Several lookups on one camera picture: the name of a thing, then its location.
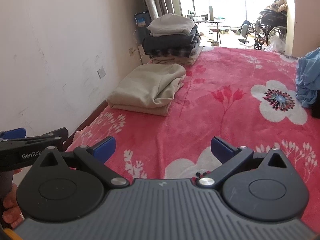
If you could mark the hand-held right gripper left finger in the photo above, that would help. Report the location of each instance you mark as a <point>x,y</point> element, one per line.
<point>108,146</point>

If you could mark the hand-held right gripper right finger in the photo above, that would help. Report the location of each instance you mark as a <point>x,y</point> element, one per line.
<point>220,147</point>

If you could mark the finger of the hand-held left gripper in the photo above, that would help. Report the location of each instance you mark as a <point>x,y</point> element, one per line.
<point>12,133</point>
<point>55,133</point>

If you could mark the beige zip jacket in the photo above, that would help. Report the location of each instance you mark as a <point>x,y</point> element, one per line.
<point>145,87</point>

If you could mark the stack of folded clothes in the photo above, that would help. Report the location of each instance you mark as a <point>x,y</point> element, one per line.
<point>170,42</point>

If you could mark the person's left hand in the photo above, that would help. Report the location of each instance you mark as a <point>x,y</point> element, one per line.
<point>11,215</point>

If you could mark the pink floral blanket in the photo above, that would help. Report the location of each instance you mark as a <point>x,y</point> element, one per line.
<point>200,120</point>

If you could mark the black garment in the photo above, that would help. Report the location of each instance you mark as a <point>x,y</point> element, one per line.
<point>316,111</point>

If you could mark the light blue garment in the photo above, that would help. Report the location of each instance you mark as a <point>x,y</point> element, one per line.
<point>307,80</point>

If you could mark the white plastic bag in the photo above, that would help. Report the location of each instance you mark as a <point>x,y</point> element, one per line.
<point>275,44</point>

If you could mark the teal chair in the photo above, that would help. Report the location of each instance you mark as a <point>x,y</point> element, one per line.
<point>244,28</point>

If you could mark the folding table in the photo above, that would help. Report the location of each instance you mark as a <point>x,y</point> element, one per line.
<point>207,22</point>

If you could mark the dark box with blue label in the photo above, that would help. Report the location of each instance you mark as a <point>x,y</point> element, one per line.
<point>142,20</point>

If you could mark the black wheelchair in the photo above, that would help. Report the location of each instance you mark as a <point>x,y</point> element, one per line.
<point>272,20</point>

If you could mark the wooden bed frame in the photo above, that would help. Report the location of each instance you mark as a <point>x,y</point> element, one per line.
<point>87,120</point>

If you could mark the white wall plate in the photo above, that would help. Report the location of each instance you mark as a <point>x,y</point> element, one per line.
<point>101,72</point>

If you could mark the wall socket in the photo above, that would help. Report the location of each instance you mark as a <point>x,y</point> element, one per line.
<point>132,51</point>

